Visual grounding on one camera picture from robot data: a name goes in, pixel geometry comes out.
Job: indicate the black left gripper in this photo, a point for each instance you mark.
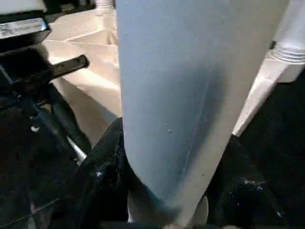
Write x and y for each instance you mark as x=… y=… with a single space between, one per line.
x=26 y=62

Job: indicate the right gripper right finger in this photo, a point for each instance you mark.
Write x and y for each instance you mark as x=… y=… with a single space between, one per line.
x=245 y=186

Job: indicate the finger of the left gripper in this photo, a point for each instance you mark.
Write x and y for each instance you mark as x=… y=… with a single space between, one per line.
x=35 y=155

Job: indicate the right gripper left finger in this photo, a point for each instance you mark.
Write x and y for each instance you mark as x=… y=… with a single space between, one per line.
x=95 y=181

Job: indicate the white plastic table top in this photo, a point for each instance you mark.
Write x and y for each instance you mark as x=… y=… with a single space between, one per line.
x=90 y=78

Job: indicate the white plastic table leg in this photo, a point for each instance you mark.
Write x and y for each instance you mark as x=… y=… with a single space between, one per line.
x=290 y=35
x=186 y=95
x=104 y=3

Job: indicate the black table mat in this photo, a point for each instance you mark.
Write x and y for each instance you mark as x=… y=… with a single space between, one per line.
x=281 y=114

